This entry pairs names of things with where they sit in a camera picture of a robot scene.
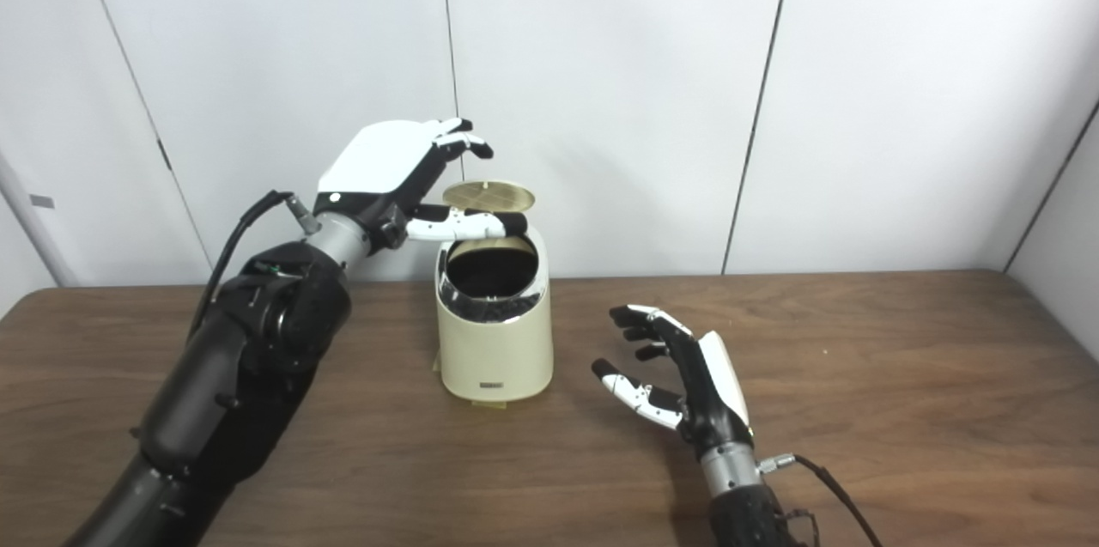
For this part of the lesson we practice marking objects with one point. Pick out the yellowish tape under bin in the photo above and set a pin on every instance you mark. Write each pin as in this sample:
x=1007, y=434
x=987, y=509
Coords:
x=494, y=404

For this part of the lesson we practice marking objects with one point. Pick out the round cream bin lid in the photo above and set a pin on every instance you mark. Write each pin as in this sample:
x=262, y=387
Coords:
x=489, y=197

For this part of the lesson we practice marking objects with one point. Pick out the black wall panel hinge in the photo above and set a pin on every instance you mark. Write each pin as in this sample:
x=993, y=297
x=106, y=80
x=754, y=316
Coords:
x=164, y=155

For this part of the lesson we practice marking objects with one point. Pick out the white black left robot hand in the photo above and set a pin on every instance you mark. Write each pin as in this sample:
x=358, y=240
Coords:
x=378, y=161

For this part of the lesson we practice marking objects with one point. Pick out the small gray wall label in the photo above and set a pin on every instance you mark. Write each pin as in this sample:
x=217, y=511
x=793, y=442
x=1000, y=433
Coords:
x=42, y=202

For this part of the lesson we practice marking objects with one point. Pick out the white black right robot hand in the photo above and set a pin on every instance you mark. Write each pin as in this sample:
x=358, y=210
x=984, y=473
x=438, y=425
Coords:
x=713, y=392

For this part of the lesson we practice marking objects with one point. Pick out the cream-colored bin body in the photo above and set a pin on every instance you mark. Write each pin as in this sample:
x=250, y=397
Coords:
x=496, y=354

